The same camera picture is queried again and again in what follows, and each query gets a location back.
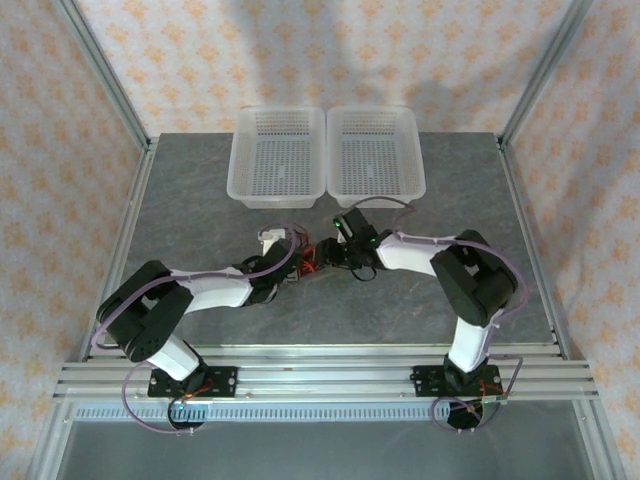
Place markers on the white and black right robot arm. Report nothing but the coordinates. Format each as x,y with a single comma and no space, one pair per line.
410,255

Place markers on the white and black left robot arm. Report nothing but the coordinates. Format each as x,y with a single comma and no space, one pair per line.
215,292

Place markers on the white perforated plastic basket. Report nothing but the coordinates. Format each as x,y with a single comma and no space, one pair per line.
275,165
375,165

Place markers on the orange patterned cloth backdrop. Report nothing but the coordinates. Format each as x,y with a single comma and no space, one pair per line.
320,50

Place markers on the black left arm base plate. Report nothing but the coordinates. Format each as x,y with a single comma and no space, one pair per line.
225,382

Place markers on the aluminium rail beam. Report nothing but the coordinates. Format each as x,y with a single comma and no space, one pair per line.
325,380

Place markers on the aluminium side rail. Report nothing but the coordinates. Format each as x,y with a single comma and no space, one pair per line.
534,250
125,225

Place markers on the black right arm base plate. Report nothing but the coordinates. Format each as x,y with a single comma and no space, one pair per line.
425,382

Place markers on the aluminium frame post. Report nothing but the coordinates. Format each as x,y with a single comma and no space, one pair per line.
101,65
547,65

